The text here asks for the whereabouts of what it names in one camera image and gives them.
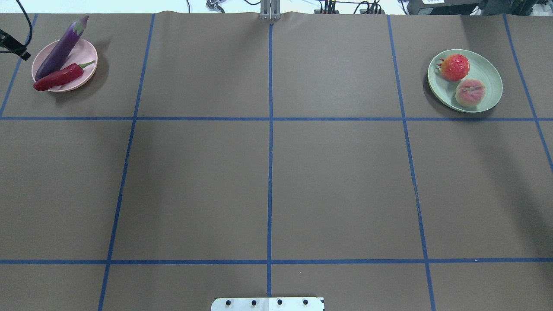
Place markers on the red yellow pomegranate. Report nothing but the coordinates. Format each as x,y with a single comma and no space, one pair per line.
454,68

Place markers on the yellow pink peach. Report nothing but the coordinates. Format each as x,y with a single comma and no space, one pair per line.
470,92

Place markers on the red chili pepper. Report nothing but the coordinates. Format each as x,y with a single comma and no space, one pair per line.
61,77

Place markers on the purple eggplant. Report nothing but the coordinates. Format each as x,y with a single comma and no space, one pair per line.
59,54

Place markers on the black laptop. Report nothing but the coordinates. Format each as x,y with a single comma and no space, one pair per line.
467,7

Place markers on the pink plate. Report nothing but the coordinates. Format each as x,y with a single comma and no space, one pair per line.
83,52

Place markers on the aluminium frame post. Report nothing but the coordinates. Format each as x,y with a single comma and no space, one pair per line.
270,9

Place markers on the white camera stand column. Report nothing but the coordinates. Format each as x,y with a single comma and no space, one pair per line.
268,304

